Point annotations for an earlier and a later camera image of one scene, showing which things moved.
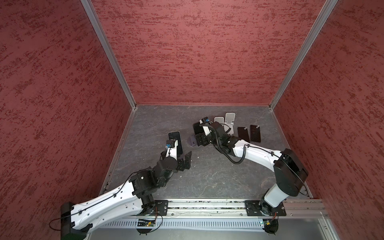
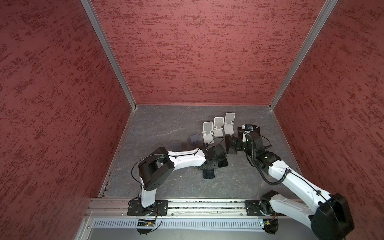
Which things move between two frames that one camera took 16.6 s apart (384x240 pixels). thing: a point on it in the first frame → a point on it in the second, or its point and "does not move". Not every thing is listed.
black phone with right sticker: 255,133 does not move
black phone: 176,135 → 208,173
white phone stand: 228,126 does not move
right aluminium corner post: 326,9 does not move
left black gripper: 181,166 → 214,165
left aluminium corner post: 108,47 does not move
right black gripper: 201,139 → 239,141
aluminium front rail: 295,208 does not move
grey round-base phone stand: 192,140 does not move
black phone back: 197,128 → 224,163
